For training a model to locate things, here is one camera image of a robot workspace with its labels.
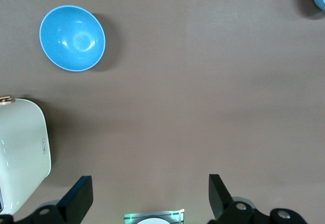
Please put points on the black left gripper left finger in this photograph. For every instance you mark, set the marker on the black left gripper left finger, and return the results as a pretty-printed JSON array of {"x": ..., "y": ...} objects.
[{"x": 76, "y": 201}]

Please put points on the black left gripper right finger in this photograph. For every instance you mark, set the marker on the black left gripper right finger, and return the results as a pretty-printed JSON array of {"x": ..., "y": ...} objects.
[{"x": 223, "y": 201}]

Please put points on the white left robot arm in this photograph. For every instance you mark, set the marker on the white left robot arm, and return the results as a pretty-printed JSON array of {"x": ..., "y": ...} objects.
[{"x": 153, "y": 222}]

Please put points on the cream white toaster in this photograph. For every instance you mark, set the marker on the cream white toaster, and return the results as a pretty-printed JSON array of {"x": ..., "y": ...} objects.
[{"x": 20, "y": 145}]

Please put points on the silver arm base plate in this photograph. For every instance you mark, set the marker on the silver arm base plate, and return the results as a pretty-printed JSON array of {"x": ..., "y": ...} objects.
[{"x": 132, "y": 215}]

